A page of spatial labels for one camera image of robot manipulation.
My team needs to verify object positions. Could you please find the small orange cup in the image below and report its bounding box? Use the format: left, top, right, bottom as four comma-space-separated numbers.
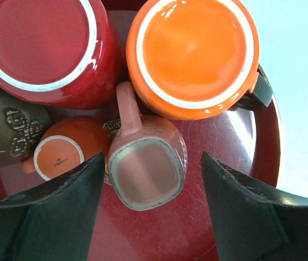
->
22, 116, 110, 181

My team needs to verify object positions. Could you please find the large orange mug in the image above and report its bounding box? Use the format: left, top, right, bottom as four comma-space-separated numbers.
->
126, 1, 273, 120

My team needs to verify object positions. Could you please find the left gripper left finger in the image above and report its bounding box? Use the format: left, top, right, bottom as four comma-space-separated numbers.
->
0, 153, 105, 260

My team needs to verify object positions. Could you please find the round red tray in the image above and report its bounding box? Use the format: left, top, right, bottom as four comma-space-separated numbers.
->
0, 100, 280, 260

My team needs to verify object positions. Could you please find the large red mug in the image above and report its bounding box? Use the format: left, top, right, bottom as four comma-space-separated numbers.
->
0, 1, 125, 109

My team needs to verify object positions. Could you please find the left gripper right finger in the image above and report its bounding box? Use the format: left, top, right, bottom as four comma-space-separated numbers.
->
201, 152, 308, 260

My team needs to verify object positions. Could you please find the brown patterned mug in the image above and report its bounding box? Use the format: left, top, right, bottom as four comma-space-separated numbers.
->
0, 88, 51, 163

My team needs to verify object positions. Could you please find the small pink square mug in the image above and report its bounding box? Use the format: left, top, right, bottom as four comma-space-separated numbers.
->
108, 82, 188, 211

